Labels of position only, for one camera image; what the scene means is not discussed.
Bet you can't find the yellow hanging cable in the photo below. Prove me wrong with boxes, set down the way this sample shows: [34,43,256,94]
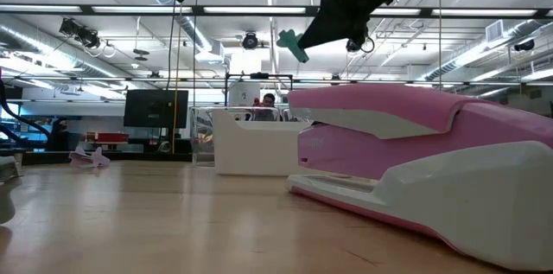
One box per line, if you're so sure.
[171,0,186,155]

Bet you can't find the black ceiling camera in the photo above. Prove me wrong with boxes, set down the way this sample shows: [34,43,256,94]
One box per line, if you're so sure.
[346,36,376,55]
[58,17,102,50]
[241,30,260,51]

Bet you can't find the red storage bin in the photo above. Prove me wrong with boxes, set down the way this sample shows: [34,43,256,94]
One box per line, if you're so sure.
[85,131,130,144]

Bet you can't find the white plastic tray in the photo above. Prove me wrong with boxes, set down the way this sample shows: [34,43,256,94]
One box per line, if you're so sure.
[212,108,313,177]

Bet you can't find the purple staple remover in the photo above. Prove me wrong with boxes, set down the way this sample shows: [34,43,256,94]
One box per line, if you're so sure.
[68,145,111,169]

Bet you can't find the person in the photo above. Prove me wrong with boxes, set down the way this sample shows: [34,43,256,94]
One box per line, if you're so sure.
[252,92,284,122]
[46,118,73,152]

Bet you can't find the pink and white stapler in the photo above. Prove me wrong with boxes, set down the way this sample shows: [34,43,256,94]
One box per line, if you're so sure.
[285,83,553,272]

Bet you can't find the black overhead crossbar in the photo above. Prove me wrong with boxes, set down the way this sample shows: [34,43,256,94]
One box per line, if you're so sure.
[0,3,553,17]

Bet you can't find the clear plastic bin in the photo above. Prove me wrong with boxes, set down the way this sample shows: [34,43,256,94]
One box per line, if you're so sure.
[281,107,306,123]
[189,105,283,168]

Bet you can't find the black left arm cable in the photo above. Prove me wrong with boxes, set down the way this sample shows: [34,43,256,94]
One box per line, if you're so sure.
[0,68,51,150]

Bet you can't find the black monitor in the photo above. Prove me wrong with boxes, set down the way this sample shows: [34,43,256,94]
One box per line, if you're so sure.
[123,88,190,130]

